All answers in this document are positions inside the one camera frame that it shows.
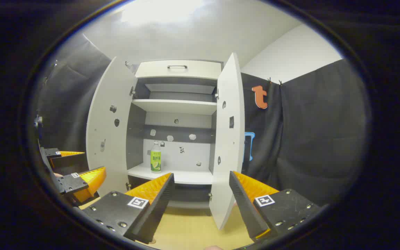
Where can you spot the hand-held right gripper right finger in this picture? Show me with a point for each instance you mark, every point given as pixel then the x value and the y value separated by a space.
pixel 243 205

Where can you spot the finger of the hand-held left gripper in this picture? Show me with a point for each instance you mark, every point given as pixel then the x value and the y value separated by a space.
pixel 71 183
pixel 68 163

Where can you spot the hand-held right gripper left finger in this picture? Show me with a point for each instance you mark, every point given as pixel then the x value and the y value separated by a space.
pixel 158 208

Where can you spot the green label clear bottle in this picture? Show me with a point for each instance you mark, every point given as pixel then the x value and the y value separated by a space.
pixel 156 161

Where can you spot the white cabinet door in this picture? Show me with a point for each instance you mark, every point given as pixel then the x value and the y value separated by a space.
pixel 227 156

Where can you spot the grey and white cabinet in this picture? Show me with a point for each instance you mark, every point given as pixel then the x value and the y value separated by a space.
pixel 135 139

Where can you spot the metal door hinge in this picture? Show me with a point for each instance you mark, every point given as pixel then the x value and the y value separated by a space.
pixel 132 91
pixel 216 93

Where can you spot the white cabinet shelf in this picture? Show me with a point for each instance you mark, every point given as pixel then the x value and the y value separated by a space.
pixel 175 106

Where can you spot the white cabinet drawer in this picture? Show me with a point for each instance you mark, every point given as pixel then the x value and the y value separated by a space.
pixel 193 71

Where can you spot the black backdrop cloth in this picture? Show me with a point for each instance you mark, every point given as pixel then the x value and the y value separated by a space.
pixel 318 139
pixel 68 97

